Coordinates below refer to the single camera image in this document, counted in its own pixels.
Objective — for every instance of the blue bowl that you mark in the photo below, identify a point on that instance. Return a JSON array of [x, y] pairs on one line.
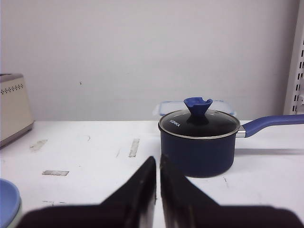
[[9, 202]]

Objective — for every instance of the cream two-slot toaster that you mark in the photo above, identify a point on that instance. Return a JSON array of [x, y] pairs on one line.
[[16, 117]]

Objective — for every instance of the glass pot lid blue knob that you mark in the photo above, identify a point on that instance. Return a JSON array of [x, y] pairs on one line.
[[198, 121]]

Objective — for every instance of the white perforated shelf post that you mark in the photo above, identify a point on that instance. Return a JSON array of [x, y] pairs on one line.
[[294, 99]]

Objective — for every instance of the clear container blue-rimmed lid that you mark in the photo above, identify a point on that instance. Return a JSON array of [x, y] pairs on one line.
[[169, 106]]

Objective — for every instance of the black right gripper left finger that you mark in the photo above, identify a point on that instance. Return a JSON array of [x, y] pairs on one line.
[[130, 206]]

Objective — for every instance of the blue saucepan with handle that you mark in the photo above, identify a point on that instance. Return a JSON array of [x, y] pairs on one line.
[[211, 157]]

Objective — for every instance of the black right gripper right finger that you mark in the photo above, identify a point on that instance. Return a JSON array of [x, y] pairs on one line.
[[186, 206]]

